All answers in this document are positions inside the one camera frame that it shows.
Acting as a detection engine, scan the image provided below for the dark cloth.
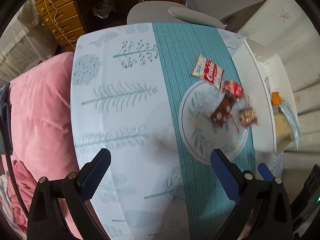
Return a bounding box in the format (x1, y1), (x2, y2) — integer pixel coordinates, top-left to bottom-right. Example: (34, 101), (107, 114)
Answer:
(0, 82), (12, 155)

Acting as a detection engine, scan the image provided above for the wooden desk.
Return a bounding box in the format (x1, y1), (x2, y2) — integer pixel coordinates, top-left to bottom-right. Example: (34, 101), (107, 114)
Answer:
(34, 0), (190, 53)

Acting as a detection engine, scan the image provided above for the white plastic bin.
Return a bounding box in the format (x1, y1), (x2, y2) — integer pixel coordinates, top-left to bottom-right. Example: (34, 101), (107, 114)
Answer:
(234, 36), (300, 155)

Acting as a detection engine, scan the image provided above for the white leaf print plate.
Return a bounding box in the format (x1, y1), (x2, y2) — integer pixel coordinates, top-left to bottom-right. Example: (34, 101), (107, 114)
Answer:
(179, 81), (250, 161)

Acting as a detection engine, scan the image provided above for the brown snack packet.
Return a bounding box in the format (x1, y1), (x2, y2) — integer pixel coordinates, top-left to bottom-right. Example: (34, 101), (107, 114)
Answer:
(237, 102), (259, 128)

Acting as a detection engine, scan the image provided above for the white leaf print bedsheet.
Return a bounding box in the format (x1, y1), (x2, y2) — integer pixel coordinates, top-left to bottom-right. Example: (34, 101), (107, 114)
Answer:
(236, 0), (320, 195)

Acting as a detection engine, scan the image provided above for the red and white snack packet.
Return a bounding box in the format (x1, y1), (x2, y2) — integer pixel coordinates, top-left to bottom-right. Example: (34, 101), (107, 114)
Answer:
(191, 54), (225, 90)

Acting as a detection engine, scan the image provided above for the pink blanket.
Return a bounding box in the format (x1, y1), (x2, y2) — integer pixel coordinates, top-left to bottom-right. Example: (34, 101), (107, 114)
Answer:
(6, 51), (83, 240)

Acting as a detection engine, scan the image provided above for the leaf print tablecloth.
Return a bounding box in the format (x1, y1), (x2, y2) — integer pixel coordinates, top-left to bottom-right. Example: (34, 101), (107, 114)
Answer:
(70, 22), (284, 240)

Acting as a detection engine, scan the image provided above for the sheer white curtain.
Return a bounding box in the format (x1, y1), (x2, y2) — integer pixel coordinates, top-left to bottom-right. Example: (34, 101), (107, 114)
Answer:
(0, 12), (59, 83)

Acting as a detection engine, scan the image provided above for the white cable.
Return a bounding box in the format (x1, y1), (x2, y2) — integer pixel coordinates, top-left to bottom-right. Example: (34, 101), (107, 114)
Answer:
(44, 0), (77, 50)

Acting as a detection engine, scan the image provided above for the white trash bag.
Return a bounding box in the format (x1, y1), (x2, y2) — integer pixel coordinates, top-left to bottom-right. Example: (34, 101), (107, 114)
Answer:
(91, 0), (117, 19)

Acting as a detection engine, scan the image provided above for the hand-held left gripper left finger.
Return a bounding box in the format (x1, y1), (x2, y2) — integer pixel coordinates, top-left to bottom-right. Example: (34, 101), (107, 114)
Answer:
(26, 148), (112, 240)

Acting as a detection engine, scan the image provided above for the dark brown flower print packet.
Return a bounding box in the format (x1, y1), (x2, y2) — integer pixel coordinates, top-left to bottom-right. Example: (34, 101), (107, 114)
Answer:
(211, 96), (237, 128)

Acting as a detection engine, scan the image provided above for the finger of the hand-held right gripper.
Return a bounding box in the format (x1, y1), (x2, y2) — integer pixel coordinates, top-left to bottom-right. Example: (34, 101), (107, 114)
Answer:
(257, 163), (274, 182)

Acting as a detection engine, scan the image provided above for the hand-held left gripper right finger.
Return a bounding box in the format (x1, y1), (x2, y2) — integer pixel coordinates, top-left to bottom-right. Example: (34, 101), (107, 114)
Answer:
(210, 149), (294, 240)

